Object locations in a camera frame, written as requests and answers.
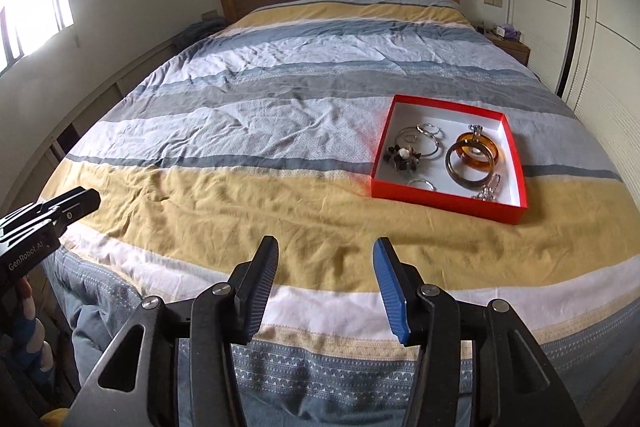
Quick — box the dark flower brooch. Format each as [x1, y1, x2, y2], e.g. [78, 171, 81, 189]
[384, 146, 422, 171]

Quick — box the olive brown bangle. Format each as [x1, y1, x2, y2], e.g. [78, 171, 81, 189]
[444, 142, 497, 186]

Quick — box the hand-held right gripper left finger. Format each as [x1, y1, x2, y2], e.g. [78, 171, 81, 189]
[62, 235, 280, 427]

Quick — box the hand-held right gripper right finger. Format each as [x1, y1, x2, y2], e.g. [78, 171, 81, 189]
[372, 237, 586, 427]

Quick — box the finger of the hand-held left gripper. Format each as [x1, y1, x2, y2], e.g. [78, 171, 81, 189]
[37, 188, 101, 224]
[0, 204, 64, 253]

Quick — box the wooden nightstand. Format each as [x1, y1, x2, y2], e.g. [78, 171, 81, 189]
[487, 32, 531, 67]

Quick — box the red jewelry box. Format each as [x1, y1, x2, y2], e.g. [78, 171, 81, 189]
[370, 94, 529, 224]

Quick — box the amber translucent bangle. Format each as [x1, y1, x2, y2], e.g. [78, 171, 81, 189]
[456, 131, 501, 170]

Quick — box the silver chain bracelet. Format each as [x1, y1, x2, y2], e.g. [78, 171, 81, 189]
[471, 174, 502, 202]

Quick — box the dark blue cloth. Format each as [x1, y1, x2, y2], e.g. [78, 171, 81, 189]
[175, 21, 226, 50]

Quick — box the white wardrobe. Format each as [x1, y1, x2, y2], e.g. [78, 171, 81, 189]
[505, 0, 640, 208]

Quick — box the striped duvet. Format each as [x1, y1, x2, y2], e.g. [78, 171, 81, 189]
[37, 0, 640, 427]

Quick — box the small silver ring bangle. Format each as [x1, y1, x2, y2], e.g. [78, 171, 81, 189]
[417, 122, 447, 141]

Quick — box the thin silver wire bangle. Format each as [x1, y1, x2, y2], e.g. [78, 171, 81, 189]
[396, 124, 442, 158]

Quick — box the person's left hand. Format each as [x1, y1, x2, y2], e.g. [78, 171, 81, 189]
[12, 277, 54, 388]

